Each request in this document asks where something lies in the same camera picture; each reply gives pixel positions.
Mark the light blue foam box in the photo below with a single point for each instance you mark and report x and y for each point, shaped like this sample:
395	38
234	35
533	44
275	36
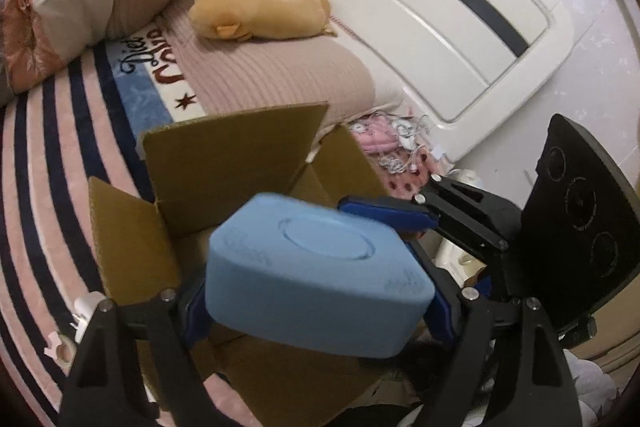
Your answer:
315	278

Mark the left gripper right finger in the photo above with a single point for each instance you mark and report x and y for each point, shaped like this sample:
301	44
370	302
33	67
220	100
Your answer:
512	343

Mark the pink ribbed pillow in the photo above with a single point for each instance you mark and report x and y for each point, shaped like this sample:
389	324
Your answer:
270	71

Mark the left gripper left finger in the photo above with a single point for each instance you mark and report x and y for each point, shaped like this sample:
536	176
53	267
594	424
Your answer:
134	362

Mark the white bed headboard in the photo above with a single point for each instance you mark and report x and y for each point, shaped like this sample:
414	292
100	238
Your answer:
467	65

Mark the tan plush toy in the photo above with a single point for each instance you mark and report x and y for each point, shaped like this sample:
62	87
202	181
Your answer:
241	20

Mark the brown cardboard box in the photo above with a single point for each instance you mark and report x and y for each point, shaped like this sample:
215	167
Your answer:
201	172

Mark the striped plush blanket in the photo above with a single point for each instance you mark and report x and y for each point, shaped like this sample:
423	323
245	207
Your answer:
81	123

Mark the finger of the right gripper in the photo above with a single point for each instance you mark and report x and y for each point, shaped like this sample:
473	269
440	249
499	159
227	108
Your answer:
404	216
483	284

